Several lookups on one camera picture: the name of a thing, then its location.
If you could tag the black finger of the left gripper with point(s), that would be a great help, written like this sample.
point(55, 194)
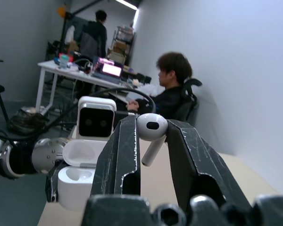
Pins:
point(52, 186)

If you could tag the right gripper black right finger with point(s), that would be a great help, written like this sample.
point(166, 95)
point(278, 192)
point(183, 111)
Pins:
point(193, 153)

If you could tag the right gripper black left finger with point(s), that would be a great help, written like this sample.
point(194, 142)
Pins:
point(118, 153)

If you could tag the white earbud charging case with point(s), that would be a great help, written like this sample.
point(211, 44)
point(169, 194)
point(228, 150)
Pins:
point(77, 169)

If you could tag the white earbud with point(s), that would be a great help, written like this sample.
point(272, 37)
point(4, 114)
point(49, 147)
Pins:
point(153, 127)

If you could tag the black office chair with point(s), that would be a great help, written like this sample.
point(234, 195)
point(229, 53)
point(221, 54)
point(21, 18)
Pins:
point(189, 103)

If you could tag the seated person in black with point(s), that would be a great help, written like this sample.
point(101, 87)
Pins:
point(172, 96)

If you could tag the black bag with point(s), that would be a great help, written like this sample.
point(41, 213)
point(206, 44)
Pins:
point(26, 122)

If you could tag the laptop with pink screen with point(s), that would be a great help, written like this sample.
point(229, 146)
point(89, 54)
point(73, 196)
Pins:
point(109, 69)

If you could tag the white work table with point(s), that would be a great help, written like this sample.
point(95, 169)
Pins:
point(68, 75)

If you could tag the black metal storage shelf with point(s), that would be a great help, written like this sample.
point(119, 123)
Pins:
point(122, 47)

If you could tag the red box with teal item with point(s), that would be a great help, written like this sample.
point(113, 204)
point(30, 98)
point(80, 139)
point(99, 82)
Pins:
point(65, 60)

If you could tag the standing person in dark hoodie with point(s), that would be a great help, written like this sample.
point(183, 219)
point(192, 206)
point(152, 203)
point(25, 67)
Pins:
point(94, 40)

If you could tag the black stand with orange top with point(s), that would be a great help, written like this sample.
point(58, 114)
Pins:
point(63, 26)

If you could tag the ceiling light strip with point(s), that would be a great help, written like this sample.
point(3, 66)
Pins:
point(128, 4)

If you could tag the white camera head unit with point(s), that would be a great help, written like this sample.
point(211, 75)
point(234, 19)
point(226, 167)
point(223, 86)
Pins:
point(96, 113)

